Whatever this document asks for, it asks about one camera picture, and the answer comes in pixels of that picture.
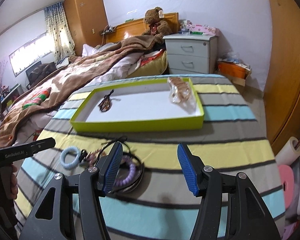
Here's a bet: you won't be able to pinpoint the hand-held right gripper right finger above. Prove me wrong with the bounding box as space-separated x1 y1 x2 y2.
177 142 282 240

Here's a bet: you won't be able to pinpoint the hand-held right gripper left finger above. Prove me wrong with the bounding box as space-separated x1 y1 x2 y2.
19 141 124 240

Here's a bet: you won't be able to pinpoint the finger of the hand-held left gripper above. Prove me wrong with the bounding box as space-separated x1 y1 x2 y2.
30 137 56 156

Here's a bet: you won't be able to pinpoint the purple spiral hair tie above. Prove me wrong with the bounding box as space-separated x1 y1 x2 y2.
112 155 137 187

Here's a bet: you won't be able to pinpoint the pink pompom hair tie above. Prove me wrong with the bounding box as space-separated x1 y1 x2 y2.
79 149 102 167

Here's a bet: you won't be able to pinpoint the blue spiral hair tie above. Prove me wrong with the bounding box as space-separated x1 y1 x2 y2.
60 147 83 167

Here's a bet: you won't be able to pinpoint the black hair tie teal bead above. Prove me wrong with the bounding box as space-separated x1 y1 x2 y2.
100 136 138 155

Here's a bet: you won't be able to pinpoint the black wristband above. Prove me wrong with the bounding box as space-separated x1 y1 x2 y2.
115 152 145 194

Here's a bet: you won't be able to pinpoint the dark brown beaded hair clip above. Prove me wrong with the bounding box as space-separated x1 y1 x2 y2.
98 89 121 113

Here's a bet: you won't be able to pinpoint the green cardboard tray box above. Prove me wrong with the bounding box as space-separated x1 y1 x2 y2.
69 77 205 132

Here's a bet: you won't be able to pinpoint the clear gold hair claw clip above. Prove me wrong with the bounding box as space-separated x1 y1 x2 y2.
167 77 197 113

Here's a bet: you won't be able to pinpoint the person's left hand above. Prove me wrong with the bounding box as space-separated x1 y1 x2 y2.
11 165 18 200

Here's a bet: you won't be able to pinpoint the striped tablecloth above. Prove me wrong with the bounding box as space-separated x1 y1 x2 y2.
15 74 285 240

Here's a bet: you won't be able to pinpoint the dark monitor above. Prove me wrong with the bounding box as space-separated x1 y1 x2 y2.
26 61 43 80

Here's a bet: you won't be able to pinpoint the brown patterned blanket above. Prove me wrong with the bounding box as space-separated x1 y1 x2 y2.
0 35 165 145

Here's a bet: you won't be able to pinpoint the window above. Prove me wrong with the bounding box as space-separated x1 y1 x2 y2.
9 31 53 77

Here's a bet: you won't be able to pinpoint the pink stool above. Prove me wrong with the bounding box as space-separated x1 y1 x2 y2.
277 164 294 210

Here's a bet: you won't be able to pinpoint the toilet paper roll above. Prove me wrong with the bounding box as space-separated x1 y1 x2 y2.
275 137 300 167

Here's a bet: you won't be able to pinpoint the white quilt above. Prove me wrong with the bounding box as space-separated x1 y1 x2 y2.
90 55 145 80

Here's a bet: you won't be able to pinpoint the white pillow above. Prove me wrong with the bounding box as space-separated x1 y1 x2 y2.
82 44 103 57

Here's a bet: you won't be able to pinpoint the orange storage box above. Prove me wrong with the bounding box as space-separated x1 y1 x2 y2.
218 62 248 79

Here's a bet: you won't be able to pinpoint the yellow bed sheet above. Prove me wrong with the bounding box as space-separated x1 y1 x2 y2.
126 51 169 78

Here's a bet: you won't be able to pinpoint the patterned curtain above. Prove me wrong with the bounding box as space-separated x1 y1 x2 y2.
44 2 75 64

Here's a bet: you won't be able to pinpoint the white drawer nightstand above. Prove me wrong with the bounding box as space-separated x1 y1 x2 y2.
163 34 218 75

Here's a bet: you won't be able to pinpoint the clear plastic bag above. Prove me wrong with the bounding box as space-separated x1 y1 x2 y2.
217 52 252 70

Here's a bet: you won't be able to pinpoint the tall wooden wardrobe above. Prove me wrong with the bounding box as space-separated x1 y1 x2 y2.
63 0 109 55

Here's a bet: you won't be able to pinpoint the wooden bed headboard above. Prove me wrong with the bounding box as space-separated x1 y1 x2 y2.
106 12 179 45

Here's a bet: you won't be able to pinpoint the pink flowered box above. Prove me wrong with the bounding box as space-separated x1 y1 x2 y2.
190 24 220 36

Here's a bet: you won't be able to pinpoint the clear containers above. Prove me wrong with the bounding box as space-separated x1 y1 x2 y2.
179 20 192 34

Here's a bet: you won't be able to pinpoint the wooden door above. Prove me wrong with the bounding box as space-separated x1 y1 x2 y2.
264 0 300 150

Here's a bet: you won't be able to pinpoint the brown teddy bear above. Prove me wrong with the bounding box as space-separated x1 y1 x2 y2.
142 7 173 42

